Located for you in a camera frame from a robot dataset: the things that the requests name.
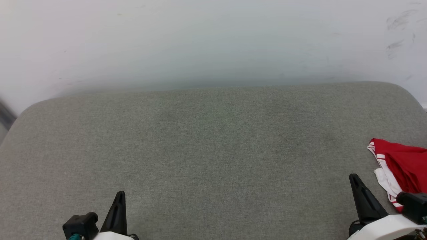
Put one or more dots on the red and white garment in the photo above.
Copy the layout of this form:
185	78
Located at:
407	163

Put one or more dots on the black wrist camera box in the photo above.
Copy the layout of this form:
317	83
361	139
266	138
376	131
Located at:
413	206
80	226

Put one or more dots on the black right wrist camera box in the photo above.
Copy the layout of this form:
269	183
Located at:
413	206

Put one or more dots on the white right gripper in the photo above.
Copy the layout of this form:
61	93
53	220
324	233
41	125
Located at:
387	228

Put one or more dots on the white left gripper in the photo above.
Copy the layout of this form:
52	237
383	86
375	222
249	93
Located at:
115	236

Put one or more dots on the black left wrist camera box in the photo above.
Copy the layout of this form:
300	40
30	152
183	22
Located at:
80	226

